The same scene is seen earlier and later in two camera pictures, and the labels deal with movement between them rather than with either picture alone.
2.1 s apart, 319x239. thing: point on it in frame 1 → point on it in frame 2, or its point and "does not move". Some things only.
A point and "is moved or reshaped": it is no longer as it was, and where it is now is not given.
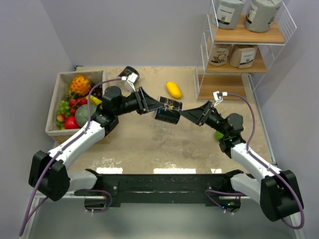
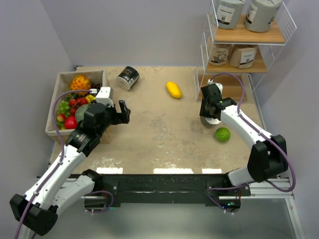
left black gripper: [145, 102] → [120, 117]
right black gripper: [196, 115] → [203, 112]
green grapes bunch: [64, 108] does not move
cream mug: [218, 56] does not move
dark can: [170, 113] is moved or reshaped
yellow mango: [174, 90] does not move
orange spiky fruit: [80, 85] does not move
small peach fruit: [61, 117] does not move
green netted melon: [81, 113] does not move
